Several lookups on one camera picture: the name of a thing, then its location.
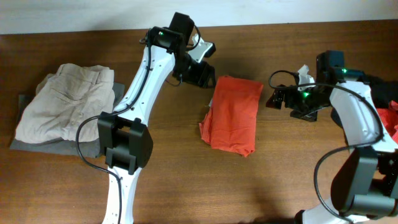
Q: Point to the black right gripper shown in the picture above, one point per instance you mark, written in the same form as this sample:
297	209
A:
290	101

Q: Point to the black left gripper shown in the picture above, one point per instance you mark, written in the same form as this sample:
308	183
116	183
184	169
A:
201	76

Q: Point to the orange soccer t-shirt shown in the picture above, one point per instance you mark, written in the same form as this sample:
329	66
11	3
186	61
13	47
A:
230	123

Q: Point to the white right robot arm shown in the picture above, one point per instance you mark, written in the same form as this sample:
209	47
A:
365	187

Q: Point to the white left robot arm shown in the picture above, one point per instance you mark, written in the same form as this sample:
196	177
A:
124	138

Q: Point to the red patterned garment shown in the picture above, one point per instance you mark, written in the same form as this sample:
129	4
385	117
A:
389	119

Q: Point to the grey folded garment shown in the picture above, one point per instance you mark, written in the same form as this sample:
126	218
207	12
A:
56	146

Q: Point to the beige folded shorts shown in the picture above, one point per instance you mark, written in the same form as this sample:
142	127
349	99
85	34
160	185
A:
64	100

